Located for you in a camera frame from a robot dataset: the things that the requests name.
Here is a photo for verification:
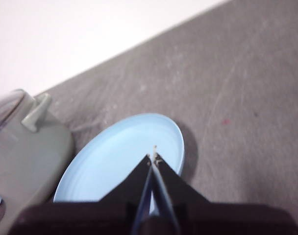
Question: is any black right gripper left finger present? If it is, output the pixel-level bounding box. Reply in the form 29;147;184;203
99;154;154;235

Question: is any light blue round plate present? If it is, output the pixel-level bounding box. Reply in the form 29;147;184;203
52;113;185;213

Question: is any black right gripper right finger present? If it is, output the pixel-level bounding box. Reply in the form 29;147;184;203
153;153;211;235

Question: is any pale green electric steamer pot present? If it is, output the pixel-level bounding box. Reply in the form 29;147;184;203
0;92;74;235

